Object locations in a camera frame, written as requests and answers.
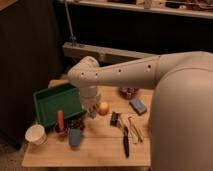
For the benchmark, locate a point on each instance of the small dark binder clip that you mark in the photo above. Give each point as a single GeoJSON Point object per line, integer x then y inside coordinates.
{"type": "Point", "coordinates": [114, 121]}

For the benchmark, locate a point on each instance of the orange carrot toy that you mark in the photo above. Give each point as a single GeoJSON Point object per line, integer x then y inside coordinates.
{"type": "Point", "coordinates": [60, 119]}

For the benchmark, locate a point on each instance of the yellow orange fruit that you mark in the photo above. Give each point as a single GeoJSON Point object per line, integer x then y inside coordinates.
{"type": "Point", "coordinates": [103, 108]}

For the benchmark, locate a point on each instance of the dark patterned small bowl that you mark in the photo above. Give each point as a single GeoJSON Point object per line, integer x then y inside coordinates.
{"type": "Point", "coordinates": [70, 124]}

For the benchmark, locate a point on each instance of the green plastic tray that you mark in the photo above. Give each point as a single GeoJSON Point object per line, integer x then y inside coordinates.
{"type": "Point", "coordinates": [49, 101]}

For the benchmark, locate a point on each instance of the blue sponge block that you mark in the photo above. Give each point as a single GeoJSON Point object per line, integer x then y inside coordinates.
{"type": "Point", "coordinates": [138, 106]}

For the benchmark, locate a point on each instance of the grey metal shelf beam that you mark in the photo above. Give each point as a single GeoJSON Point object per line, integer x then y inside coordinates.
{"type": "Point", "coordinates": [102, 54]}

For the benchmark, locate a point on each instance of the metal pole stand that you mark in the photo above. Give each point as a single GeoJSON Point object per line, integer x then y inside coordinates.
{"type": "Point", "coordinates": [72, 37]}

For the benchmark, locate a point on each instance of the metal tongs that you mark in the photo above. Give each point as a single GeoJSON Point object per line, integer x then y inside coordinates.
{"type": "Point", "coordinates": [135, 132]}

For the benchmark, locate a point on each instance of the blue plastic cup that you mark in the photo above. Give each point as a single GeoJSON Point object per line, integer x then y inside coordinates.
{"type": "Point", "coordinates": [75, 136]}

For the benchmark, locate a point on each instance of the purple bowl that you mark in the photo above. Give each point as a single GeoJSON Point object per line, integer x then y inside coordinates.
{"type": "Point", "coordinates": [128, 92]}

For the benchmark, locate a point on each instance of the white paper cup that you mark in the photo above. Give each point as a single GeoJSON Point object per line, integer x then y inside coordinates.
{"type": "Point", "coordinates": [36, 134]}

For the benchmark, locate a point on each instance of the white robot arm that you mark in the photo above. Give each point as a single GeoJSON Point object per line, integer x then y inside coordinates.
{"type": "Point", "coordinates": [181, 114]}

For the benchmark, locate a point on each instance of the wooden table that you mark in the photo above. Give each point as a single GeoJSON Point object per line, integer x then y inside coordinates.
{"type": "Point", "coordinates": [102, 144]}

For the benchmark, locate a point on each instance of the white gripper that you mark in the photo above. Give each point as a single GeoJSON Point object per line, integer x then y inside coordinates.
{"type": "Point", "coordinates": [90, 105]}

